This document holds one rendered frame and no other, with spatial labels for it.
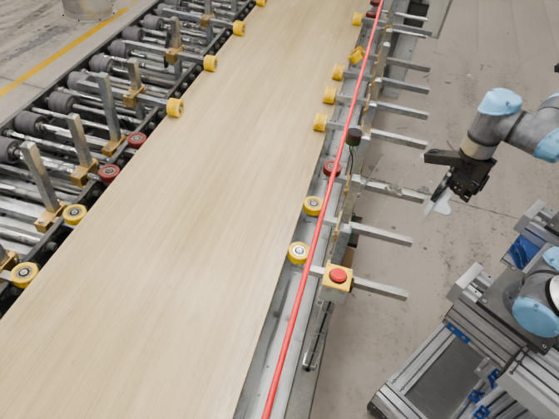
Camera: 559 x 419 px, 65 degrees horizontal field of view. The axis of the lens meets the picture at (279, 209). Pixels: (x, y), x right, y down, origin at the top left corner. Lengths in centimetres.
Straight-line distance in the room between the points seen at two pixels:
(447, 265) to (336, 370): 104
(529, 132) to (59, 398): 131
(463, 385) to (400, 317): 52
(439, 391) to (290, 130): 137
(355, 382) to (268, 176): 114
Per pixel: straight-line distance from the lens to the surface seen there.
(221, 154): 192
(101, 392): 136
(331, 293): 114
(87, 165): 197
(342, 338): 245
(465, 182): 114
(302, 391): 154
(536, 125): 105
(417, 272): 284
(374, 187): 194
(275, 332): 171
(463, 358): 237
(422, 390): 222
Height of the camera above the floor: 213
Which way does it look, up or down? 46 degrees down
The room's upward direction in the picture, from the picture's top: 8 degrees clockwise
